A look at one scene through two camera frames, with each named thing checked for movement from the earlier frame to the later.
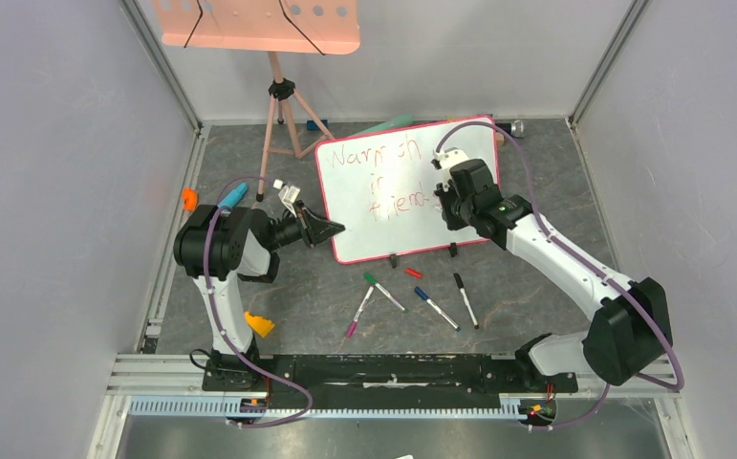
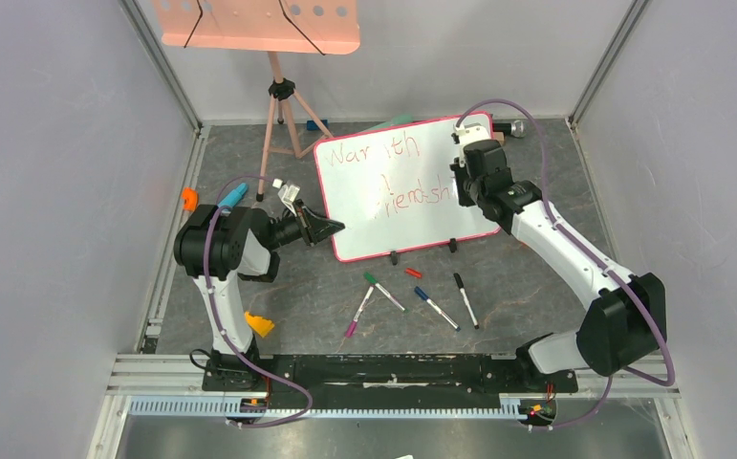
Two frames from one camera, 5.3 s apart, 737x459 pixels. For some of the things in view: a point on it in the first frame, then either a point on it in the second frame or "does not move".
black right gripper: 445,197 -> 460,170
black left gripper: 312,229 does not move
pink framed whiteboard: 380,186 does not move
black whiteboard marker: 463,290 does not move
